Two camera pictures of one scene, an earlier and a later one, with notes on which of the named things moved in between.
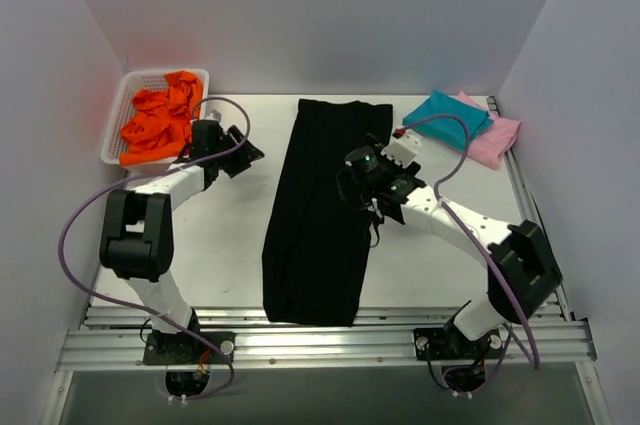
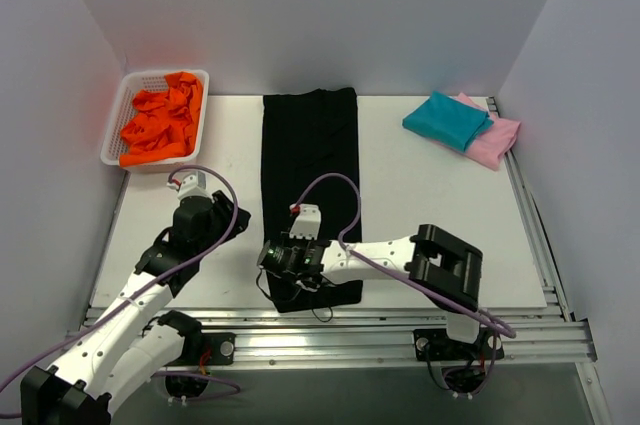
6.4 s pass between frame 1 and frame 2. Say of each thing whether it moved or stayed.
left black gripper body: moved
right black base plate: stayed
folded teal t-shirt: stayed
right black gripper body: moved
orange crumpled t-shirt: stayed
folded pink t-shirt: stayed
